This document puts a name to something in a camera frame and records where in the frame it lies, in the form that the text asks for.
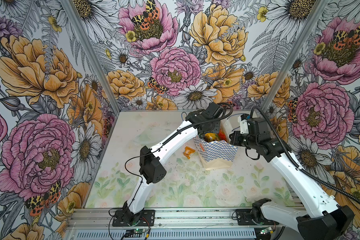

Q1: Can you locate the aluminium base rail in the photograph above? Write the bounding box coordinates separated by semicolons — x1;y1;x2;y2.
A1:
67;207;283;231

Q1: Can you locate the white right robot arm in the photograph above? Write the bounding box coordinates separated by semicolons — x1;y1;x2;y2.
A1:
230;114;355;240

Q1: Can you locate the aluminium corner post left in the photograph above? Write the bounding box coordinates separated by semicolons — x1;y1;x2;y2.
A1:
62;1;121;117

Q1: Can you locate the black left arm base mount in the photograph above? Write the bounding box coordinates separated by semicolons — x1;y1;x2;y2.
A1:
112;202;156;227

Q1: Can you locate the red snack packet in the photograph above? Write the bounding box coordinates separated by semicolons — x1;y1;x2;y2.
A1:
218;130;227;142

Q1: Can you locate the black corrugated left cable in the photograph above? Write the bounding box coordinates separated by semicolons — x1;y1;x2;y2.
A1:
124;102;234;187

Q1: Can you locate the black corrugated cable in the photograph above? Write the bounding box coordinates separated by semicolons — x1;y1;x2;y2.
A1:
250;105;360;215
124;102;234;187

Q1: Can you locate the aluminium corner post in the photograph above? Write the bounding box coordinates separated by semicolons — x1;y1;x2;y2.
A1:
62;1;121;117
261;0;329;110

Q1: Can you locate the black corrugated right cable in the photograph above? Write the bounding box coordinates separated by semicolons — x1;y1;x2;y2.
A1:
250;105;360;215

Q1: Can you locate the aluminium corner post right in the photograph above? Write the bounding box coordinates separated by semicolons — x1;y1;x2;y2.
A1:
261;0;329;110

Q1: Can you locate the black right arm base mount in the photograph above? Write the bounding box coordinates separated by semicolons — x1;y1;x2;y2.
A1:
232;198;275;226

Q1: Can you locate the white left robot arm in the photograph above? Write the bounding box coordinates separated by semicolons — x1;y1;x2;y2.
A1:
123;102;234;216

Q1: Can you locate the small orange candy packet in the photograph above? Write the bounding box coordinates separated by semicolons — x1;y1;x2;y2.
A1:
183;146;196;160

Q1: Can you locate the blue checkered paper bag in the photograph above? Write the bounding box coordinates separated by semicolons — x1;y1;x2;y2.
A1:
193;120;238;170

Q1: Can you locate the yellow snack bag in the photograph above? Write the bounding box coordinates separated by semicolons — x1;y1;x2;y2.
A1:
204;133;221;143

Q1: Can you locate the white slotted cable duct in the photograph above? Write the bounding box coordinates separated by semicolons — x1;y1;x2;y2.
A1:
70;228;256;240

